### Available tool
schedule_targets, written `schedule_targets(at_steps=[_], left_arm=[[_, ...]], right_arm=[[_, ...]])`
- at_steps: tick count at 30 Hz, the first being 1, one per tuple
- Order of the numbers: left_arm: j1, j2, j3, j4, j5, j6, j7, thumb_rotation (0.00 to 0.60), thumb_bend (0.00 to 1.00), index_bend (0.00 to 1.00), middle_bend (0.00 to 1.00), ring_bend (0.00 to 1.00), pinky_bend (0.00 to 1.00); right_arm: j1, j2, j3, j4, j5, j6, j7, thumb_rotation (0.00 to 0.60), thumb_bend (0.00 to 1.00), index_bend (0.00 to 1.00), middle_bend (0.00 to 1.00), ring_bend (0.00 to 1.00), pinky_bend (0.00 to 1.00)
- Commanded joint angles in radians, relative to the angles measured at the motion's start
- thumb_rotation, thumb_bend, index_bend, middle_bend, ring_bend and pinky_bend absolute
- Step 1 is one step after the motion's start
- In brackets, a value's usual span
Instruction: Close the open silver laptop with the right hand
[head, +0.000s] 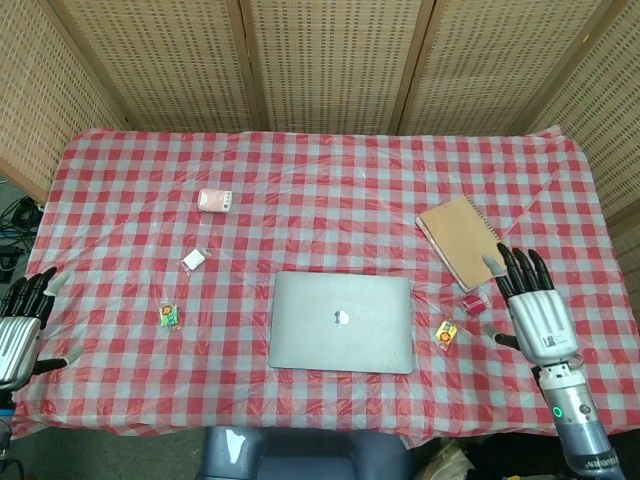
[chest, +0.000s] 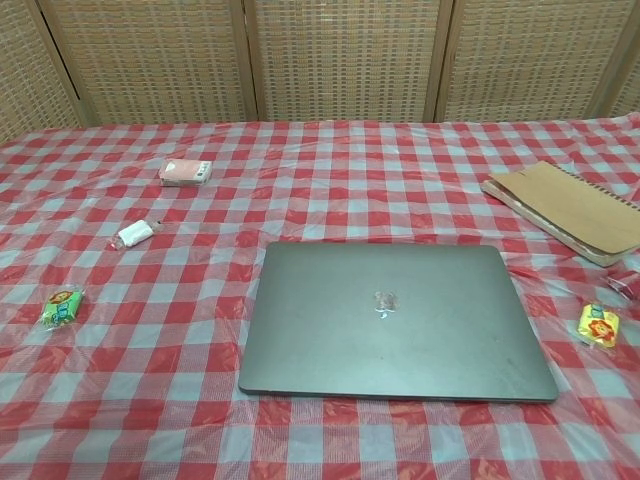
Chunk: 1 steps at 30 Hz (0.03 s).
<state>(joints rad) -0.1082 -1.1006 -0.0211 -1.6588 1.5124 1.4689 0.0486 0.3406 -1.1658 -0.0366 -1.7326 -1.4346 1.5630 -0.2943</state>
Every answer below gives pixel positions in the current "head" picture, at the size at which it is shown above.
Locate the pink small box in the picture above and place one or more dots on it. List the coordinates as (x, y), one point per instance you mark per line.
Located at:
(214, 200)

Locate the brown spiral notebook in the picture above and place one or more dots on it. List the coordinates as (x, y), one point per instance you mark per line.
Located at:
(460, 240)

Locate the red white checkered tablecloth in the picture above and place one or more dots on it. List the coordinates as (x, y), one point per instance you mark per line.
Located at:
(310, 200)

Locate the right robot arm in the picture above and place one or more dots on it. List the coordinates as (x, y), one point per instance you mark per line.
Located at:
(575, 425)

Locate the red wrapped candy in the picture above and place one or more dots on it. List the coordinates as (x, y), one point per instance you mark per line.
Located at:
(473, 305)

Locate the green lion candy packet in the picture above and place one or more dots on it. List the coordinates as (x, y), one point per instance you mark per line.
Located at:
(169, 315)

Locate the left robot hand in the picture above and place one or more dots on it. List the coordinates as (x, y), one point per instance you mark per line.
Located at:
(17, 350)

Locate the white wrapped packet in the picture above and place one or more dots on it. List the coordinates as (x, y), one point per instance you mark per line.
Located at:
(195, 259)

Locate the yellow lion candy packet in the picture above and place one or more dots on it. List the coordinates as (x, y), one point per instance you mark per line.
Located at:
(446, 333)

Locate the silver laptop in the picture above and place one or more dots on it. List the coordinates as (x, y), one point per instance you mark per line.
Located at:
(340, 345)

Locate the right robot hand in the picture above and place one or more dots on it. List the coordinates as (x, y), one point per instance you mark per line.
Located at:
(542, 325)

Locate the beige crumpled bag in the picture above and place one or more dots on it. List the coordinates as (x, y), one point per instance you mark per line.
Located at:
(450, 460)

